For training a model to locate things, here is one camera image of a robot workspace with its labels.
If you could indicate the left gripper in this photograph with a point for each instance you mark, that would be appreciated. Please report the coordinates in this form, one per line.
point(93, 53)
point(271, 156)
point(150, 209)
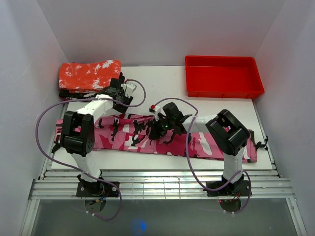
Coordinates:
point(128, 101)

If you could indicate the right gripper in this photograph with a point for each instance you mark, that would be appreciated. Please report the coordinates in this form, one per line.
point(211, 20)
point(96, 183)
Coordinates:
point(156, 132)

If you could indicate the pink camo trousers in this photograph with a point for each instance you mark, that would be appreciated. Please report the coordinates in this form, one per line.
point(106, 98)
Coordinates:
point(130, 132)

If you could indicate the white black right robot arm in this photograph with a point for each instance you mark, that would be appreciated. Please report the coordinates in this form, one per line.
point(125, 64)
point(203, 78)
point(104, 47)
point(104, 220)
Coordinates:
point(229, 134)

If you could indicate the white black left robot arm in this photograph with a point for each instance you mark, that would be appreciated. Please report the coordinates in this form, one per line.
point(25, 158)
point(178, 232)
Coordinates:
point(78, 130)

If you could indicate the orange white folded trousers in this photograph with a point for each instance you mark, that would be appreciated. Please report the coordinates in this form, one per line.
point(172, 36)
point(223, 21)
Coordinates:
point(82, 77)

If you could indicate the black camo folded trousers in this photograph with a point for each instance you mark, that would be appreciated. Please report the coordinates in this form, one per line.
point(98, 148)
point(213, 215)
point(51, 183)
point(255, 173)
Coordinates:
point(73, 94)

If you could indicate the red plastic tray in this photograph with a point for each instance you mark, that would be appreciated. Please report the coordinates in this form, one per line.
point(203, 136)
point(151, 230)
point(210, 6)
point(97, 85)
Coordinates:
point(222, 77)

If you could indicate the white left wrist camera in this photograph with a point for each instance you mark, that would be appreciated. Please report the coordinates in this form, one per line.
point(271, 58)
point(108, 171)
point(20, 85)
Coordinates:
point(128, 89)

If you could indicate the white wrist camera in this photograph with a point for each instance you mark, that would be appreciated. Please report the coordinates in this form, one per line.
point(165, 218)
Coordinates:
point(155, 109)
point(128, 89)

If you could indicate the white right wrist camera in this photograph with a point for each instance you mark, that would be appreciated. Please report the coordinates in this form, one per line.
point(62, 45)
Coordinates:
point(155, 109)

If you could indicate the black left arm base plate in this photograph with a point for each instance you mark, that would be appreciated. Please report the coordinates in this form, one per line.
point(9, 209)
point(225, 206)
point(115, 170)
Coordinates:
point(97, 189)

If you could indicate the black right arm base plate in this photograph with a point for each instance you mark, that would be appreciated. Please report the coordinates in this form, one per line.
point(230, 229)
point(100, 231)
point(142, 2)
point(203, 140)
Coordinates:
point(241, 190)

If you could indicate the aluminium rail frame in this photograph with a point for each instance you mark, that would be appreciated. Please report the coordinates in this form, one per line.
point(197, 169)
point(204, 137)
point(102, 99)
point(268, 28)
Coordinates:
point(147, 177)

